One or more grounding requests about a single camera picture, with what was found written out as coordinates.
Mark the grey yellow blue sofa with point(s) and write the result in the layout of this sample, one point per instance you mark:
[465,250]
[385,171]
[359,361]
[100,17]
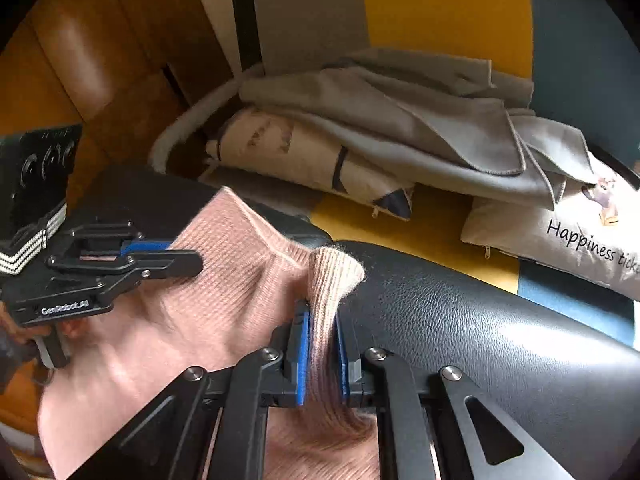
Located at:
[450,5]

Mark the beige printed pillow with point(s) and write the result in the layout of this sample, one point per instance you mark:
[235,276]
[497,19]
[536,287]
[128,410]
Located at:
[290,150]

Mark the brown wooden cabinet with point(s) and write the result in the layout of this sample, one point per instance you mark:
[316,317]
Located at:
[100,60]

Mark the grey cloth garment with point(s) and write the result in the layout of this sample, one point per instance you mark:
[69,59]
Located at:
[400,125]

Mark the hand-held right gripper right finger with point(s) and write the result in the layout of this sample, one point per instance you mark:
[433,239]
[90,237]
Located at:
[341,360]

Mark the pink knit sweater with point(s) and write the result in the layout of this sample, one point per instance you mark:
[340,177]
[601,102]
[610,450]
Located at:
[200,320]

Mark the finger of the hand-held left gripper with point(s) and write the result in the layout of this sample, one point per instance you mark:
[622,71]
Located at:
[100,232]
[170,262]

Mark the person's left hand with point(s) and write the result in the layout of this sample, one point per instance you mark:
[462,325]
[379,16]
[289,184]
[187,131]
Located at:
[75,330]

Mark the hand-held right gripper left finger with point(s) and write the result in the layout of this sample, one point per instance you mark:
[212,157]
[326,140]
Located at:
[300,355]

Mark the white pillow with black lettering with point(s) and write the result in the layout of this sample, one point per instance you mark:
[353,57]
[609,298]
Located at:
[540,230]

